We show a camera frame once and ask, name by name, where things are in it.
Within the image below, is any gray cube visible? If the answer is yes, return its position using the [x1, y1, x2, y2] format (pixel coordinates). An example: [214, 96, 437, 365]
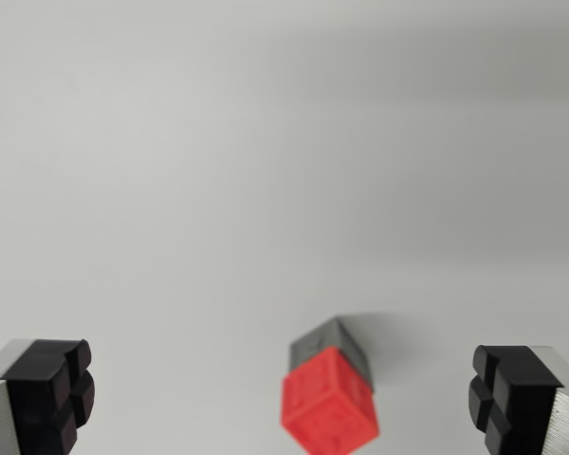
[289, 316, 376, 394]

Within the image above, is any red cube with raised dots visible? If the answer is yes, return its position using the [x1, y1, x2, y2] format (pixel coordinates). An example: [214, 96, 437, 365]
[280, 345, 380, 455]

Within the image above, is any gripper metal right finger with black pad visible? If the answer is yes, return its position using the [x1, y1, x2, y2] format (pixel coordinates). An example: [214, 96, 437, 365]
[468, 344, 569, 455]

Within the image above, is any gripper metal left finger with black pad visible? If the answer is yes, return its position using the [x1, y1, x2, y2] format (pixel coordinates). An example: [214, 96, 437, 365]
[0, 337, 97, 455]

